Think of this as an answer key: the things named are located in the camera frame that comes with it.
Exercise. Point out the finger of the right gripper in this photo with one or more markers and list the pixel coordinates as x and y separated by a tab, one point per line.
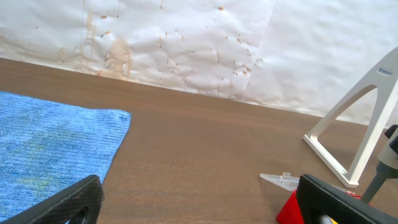
395	145
392	130

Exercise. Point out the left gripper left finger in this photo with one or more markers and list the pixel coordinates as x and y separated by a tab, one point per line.
71	200

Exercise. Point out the white and blue stand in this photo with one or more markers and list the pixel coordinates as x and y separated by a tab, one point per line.
373	124

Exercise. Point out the blue cloth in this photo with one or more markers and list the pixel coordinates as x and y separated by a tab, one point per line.
46	140

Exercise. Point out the red and yellow tip box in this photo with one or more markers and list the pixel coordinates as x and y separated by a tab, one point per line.
289	211

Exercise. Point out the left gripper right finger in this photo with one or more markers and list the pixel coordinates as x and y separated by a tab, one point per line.
329	199

